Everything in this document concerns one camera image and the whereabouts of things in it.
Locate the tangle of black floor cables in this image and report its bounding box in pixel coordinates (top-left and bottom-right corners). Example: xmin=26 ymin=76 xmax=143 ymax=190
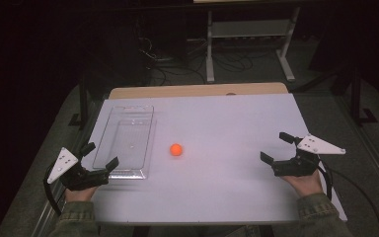
xmin=137 ymin=36 xmax=255 ymax=86

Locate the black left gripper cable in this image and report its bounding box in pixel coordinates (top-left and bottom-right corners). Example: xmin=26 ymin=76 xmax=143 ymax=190
xmin=42 ymin=163 xmax=63 ymax=217

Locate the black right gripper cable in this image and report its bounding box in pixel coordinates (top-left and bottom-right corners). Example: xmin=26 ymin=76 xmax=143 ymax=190
xmin=317 ymin=159 xmax=379 ymax=237

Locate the person's right hand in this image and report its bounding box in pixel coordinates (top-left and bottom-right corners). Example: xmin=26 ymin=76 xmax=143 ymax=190
xmin=280 ymin=170 xmax=324 ymax=198

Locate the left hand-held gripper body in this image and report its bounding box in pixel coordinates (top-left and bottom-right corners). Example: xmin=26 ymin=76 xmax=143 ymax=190
xmin=46 ymin=147 xmax=111 ymax=192

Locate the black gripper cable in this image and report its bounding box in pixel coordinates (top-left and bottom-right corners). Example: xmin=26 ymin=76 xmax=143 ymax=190
xmin=42 ymin=163 xmax=63 ymax=217
xmin=317 ymin=159 xmax=379 ymax=237

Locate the black metal stand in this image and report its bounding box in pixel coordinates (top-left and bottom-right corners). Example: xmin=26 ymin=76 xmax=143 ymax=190
xmin=292 ymin=62 xmax=379 ymax=126
xmin=68 ymin=74 xmax=92 ymax=128

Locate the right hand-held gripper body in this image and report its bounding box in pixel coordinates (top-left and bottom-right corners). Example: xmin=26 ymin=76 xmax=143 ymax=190
xmin=270 ymin=133 xmax=347 ymax=178

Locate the wooden table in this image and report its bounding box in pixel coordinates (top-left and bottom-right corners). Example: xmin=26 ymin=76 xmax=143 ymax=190
xmin=108 ymin=82 xmax=289 ymax=101

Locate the orange ball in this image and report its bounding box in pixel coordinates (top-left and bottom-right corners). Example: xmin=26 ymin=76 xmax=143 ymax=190
xmin=169 ymin=143 xmax=184 ymax=157

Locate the clear plastic tray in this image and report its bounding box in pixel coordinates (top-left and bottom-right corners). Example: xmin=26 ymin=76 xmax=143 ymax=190
xmin=92 ymin=105 xmax=158 ymax=181

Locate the white metal stand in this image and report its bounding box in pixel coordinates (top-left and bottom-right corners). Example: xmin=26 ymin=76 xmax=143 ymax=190
xmin=205 ymin=6 xmax=301 ymax=83

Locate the person's left hand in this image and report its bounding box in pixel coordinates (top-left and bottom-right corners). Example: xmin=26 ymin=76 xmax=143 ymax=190
xmin=63 ymin=186 xmax=98 ymax=202

